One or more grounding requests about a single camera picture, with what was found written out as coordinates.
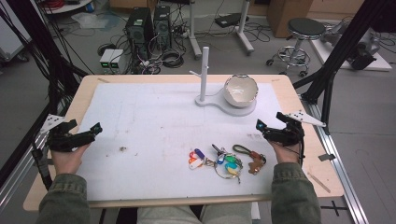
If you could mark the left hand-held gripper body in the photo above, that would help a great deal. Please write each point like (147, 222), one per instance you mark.
(62, 140)

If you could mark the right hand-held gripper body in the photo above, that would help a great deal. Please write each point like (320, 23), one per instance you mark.
(289, 135)

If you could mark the key bunch with coloured tags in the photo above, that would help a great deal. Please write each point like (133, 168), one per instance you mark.
(231, 159)

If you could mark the white key stand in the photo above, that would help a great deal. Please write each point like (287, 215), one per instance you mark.
(204, 74)

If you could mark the person's right hand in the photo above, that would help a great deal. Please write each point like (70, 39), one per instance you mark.
(285, 154)

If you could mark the person's left hand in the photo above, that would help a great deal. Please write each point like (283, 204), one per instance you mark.
(67, 161)

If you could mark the wooden table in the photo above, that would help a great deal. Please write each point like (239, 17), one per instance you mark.
(311, 155)

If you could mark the white ceramic bowl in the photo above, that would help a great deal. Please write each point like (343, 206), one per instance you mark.
(241, 90)

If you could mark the black tape piece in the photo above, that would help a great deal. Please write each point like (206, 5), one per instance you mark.
(327, 157)

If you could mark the thin wooden stick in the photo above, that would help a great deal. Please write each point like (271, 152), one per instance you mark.
(319, 183)

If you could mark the white foam mat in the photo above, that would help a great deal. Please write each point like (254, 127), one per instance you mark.
(155, 130)

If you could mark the white power supply unit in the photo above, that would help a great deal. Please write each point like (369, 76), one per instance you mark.
(116, 62)
(106, 60)

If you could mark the black tape cross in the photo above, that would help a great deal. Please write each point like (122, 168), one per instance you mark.
(334, 207)

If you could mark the person's right leg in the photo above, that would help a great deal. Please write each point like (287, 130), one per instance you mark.
(227, 214)

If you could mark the person's leg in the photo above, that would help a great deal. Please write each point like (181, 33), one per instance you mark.
(227, 214)
(168, 216)

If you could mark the white desk leg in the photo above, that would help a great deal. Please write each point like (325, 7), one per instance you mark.
(244, 31)
(193, 31)

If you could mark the black round stool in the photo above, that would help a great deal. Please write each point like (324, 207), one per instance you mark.
(305, 29)

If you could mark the clear plastic sheet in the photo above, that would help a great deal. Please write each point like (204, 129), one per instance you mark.
(93, 21)

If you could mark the black computer tower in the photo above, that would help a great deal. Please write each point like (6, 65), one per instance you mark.
(162, 26)
(139, 29)

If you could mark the flat black box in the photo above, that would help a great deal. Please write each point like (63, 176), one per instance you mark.
(230, 20)

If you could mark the person's left leg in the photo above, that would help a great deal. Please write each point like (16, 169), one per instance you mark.
(168, 216)

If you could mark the cardboard box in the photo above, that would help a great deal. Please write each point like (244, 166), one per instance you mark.
(289, 17)

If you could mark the white platform board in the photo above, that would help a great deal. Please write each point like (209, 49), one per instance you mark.
(379, 63)

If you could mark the round white table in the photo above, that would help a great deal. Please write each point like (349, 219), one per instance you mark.
(68, 6)

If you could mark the aluminium rail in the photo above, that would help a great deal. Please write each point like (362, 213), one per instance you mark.
(18, 186)
(345, 174)

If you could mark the black metal frame post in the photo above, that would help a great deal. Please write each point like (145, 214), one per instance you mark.
(40, 56)
(339, 53)

